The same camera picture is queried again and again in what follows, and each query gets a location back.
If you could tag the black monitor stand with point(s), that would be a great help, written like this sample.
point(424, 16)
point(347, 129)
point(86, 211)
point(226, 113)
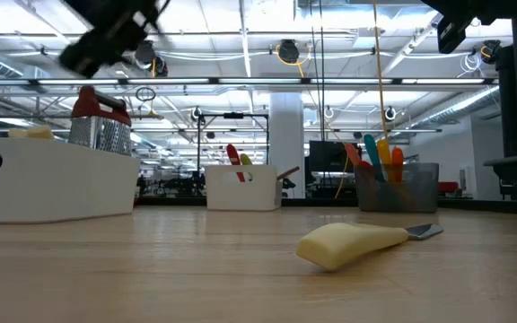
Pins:
point(509, 112)

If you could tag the black flat screen display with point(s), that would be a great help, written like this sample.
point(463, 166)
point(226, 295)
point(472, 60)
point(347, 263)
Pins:
point(330, 156)

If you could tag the yellow silicone spatula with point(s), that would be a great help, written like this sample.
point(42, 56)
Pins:
point(384, 152)

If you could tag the white plastic bin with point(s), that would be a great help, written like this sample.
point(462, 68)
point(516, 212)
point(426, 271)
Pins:
point(258, 195)
point(61, 179)

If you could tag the red chair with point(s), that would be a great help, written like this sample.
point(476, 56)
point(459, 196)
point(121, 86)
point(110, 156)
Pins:
point(450, 186)

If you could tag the black metal camera stand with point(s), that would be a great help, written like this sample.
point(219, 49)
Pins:
point(233, 115)

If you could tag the pink silicone spatula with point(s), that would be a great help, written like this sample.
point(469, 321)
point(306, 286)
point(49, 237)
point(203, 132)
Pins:
point(353, 153)

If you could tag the blue silicone spatula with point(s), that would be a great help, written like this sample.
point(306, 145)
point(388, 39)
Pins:
point(370, 148)

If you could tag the orange silicone spatula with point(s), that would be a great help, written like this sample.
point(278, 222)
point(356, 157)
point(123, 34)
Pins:
point(397, 157)

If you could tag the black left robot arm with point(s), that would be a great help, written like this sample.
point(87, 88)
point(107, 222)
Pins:
point(115, 9)

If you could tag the white square pillar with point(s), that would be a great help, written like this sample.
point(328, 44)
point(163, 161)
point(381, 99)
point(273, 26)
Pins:
point(286, 143)

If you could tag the black aluminium table frame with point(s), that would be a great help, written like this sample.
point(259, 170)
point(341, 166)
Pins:
point(487, 205)

